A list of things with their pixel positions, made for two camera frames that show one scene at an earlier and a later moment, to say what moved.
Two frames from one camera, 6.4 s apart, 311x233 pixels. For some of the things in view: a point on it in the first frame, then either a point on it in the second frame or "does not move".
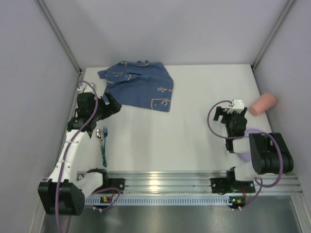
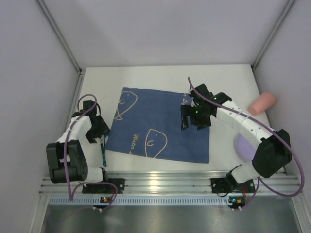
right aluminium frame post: x=269 y=39 does not move
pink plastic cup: x=265 y=102 does not move
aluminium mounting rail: x=192 y=181 does not move
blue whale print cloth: x=145 y=84 -> x=148 y=122
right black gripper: x=230 y=116 -> x=194 y=120
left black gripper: x=107 y=109 -> x=97 y=131
